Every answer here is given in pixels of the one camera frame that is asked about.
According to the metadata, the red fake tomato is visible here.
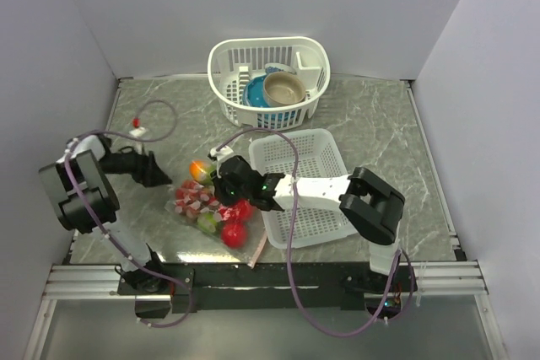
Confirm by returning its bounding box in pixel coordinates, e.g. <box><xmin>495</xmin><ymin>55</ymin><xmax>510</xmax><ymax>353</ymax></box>
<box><xmin>227</xmin><ymin>200</ymin><xmax>253</xmax><ymax>222</ymax></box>

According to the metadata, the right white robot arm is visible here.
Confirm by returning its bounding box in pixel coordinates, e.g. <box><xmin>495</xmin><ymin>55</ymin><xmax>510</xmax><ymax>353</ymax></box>
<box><xmin>211</xmin><ymin>154</ymin><xmax>405</xmax><ymax>292</ymax></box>

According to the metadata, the red fake fruit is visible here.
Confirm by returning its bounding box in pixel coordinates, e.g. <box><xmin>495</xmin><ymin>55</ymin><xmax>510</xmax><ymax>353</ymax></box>
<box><xmin>221</xmin><ymin>222</ymin><xmax>247</xmax><ymax>249</ymax></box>

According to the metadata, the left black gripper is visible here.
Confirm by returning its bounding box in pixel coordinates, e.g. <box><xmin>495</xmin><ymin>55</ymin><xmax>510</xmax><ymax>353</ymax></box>
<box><xmin>98</xmin><ymin>142</ymin><xmax>172</xmax><ymax>187</ymax></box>

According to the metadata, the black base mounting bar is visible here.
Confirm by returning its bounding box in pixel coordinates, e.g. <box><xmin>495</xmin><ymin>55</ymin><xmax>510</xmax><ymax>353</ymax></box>
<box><xmin>115</xmin><ymin>262</ymin><xmax>418</xmax><ymax>319</ymax></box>

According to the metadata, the blue dotted plate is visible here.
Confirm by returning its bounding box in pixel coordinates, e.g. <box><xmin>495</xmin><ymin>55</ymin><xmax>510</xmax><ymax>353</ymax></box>
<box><xmin>242</xmin><ymin>75</ymin><xmax>269</xmax><ymax>108</ymax></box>

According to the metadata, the white rectangular perforated tray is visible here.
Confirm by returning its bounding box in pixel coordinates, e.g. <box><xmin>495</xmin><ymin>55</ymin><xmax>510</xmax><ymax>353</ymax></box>
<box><xmin>249</xmin><ymin>129</ymin><xmax>356</xmax><ymax>248</ymax></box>

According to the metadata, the white oval dish basket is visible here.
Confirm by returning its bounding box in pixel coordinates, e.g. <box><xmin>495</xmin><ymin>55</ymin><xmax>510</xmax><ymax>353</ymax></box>
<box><xmin>208</xmin><ymin>36</ymin><xmax>330</xmax><ymax>131</ymax></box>

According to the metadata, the green fake fruit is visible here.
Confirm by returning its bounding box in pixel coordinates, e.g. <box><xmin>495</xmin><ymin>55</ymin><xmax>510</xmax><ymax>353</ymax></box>
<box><xmin>197</xmin><ymin>212</ymin><xmax>221</xmax><ymax>235</ymax></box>

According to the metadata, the orange fake fruit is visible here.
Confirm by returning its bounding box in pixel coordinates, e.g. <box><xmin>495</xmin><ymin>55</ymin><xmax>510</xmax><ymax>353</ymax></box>
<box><xmin>189</xmin><ymin>159</ymin><xmax>214</xmax><ymax>185</ymax></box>

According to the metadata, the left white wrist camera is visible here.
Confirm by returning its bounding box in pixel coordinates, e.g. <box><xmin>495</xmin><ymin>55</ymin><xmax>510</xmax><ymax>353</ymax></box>
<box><xmin>129</xmin><ymin>126</ymin><xmax>151</xmax><ymax>139</ymax></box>

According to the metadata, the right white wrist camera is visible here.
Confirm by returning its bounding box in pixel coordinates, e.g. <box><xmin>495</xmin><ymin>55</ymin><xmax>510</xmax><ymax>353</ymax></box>
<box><xmin>208</xmin><ymin>146</ymin><xmax>235</xmax><ymax>166</ymax></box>

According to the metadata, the aluminium frame rail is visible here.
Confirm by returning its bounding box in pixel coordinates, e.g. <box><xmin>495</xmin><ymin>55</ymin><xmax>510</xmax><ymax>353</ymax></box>
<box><xmin>41</xmin><ymin>261</ymin><xmax>489</xmax><ymax>300</ymax></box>

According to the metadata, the beige ceramic bowl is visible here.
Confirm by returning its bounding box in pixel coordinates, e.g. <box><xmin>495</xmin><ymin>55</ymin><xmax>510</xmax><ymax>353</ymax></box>
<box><xmin>263</xmin><ymin>72</ymin><xmax>306</xmax><ymax>107</ymax></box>

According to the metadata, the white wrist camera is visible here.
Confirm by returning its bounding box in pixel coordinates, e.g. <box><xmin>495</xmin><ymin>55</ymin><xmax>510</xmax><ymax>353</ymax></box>
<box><xmin>129</xmin><ymin>126</ymin><xmax>151</xmax><ymax>139</ymax></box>
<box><xmin>208</xmin><ymin>146</ymin><xmax>235</xmax><ymax>166</ymax></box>

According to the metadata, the clear zip top bag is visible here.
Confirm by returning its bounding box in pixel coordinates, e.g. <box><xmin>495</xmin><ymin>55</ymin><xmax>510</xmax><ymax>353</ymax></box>
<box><xmin>165</xmin><ymin>159</ymin><xmax>267</xmax><ymax>268</ymax></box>

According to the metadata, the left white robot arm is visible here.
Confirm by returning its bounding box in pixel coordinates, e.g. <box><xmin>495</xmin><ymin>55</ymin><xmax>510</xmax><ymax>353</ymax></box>
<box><xmin>39</xmin><ymin>132</ymin><xmax>172</xmax><ymax>294</ymax></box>

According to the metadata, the white blue floral cup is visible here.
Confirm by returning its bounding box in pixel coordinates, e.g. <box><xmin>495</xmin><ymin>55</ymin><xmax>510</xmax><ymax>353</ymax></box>
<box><xmin>264</xmin><ymin>62</ymin><xmax>297</xmax><ymax>75</ymax></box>

